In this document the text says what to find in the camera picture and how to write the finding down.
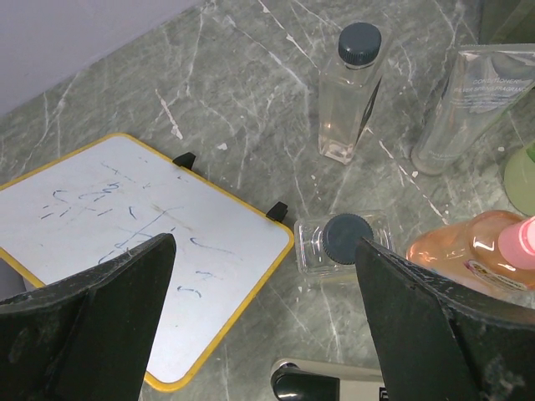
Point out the orange bottle pink cap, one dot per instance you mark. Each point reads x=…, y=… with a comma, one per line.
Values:
x=492, y=253

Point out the yellow-framed whiteboard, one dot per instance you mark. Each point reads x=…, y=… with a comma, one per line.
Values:
x=108, y=197

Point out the short clear yellow bottle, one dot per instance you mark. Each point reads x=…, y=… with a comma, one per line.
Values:
x=326, y=245

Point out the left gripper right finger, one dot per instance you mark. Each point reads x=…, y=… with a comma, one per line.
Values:
x=438, y=340

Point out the green bottle beige cap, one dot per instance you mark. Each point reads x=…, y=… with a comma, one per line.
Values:
x=519, y=179

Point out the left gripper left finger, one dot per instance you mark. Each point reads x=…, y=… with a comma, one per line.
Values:
x=88, y=336

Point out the green canvas bag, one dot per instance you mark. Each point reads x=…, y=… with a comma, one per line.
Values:
x=507, y=21

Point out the tall clear square bottle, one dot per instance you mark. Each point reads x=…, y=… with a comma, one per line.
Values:
x=348, y=86

